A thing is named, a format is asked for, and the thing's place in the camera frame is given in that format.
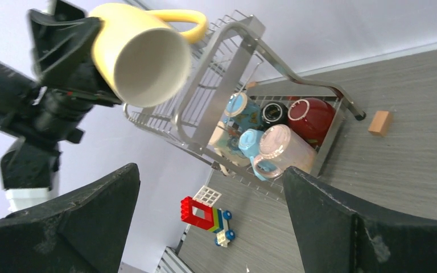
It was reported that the colourful brick toy car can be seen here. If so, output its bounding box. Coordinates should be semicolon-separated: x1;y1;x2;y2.
180;196;236;247

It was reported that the pale pink marbled mug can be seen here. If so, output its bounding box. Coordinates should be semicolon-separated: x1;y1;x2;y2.
252;124;317;179

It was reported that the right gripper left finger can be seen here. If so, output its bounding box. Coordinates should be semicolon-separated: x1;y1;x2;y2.
0;163;140;272

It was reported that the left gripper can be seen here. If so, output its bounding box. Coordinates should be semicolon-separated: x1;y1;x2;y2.
0;1;122;145

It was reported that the steel two-tier dish rack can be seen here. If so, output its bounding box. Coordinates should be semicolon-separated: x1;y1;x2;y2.
122;10;367;200

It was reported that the black cup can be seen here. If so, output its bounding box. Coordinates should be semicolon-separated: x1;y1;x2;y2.
261;101;288;130

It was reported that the yellow cup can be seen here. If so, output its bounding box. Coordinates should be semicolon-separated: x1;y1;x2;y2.
89;3;209;108

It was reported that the blue patterned mug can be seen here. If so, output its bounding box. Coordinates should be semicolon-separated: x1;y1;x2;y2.
224;92;262;131

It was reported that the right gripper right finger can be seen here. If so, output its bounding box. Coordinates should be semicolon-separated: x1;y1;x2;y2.
283;167;437;272

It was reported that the beige patterned mug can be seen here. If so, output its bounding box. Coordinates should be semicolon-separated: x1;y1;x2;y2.
208;121;250;167

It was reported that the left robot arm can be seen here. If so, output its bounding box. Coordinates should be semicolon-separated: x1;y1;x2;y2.
0;1;122;212

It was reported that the white grid brick piece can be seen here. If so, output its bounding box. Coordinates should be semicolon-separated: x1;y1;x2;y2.
192;185;222;207

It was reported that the light blue mug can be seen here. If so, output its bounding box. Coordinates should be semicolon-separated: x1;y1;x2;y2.
238;129;267;181

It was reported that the small wooden block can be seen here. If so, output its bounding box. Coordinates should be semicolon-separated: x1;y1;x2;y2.
368;110;393;137

